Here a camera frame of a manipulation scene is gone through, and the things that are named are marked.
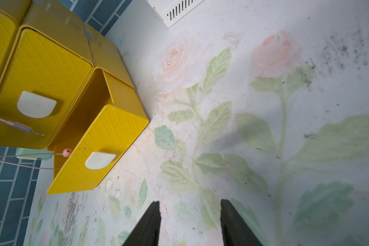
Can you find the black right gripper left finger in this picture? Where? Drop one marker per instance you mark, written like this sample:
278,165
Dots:
146,232

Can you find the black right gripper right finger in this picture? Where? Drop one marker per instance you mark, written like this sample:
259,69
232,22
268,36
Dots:
235,231

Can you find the yellow plastic drawer cabinet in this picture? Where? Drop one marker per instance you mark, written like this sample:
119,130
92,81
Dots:
64,88

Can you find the floral table mat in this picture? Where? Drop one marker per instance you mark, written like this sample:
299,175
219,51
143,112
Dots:
263,103

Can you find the green manual pencil sharpener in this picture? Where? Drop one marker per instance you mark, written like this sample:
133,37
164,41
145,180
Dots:
33,154

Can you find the white file organizer rack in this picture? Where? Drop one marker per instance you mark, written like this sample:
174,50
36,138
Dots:
171,11

